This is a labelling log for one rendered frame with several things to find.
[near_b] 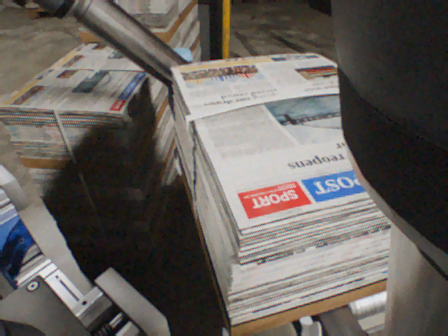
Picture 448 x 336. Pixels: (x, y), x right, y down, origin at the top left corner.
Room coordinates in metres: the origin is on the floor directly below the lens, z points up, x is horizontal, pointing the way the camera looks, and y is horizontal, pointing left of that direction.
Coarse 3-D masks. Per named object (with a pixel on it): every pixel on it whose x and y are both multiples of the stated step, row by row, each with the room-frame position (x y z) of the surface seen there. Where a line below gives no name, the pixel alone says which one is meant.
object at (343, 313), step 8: (328, 312) 0.19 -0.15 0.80; (336, 312) 0.19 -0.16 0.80; (344, 312) 0.19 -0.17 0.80; (296, 320) 0.22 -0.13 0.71; (312, 320) 0.19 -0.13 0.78; (320, 320) 0.18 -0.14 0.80; (328, 320) 0.18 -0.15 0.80; (336, 320) 0.18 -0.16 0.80; (344, 320) 0.18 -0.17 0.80; (352, 320) 0.18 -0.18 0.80; (296, 328) 0.21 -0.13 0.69; (328, 328) 0.17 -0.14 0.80; (336, 328) 0.17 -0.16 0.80; (344, 328) 0.17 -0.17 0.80; (352, 328) 0.17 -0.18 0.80; (360, 328) 0.17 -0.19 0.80
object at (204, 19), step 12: (204, 0) 2.55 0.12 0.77; (216, 0) 2.54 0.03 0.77; (204, 12) 2.55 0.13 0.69; (216, 12) 2.55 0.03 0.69; (204, 24) 2.55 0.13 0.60; (216, 24) 2.55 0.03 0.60; (204, 36) 2.55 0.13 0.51; (216, 36) 2.55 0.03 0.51; (204, 48) 2.56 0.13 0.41; (216, 48) 2.55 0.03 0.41; (204, 60) 2.56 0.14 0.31; (216, 60) 2.55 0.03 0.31
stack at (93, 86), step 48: (96, 48) 1.24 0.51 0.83; (48, 96) 0.81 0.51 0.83; (96, 96) 0.81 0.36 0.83; (144, 96) 0.91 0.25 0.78; (48, 144) 0.73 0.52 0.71; (96, 144) 0.72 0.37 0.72; (48, 192) 0.75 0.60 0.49; (96, 192) 0.73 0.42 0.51; (144, 192) 0.74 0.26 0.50; (96, 240) 0.74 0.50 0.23; (144, 240) 0.72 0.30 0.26
